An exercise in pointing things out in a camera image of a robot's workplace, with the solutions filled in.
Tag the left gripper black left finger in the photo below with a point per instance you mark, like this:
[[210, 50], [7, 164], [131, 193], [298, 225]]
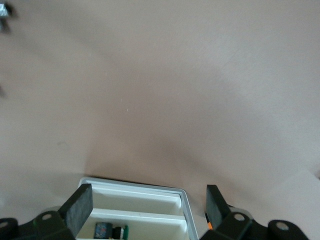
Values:
[[77, 207]]

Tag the green push button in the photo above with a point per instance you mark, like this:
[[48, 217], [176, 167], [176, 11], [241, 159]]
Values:
[[105, 230]]

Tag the chrome metal fitting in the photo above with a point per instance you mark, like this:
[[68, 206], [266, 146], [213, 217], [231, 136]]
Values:
[[3, 10]]

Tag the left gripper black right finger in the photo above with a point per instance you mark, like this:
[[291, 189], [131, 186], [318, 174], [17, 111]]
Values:
[[215, 207]]

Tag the white plastic drawer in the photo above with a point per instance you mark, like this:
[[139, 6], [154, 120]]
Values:
[[137, 200]]

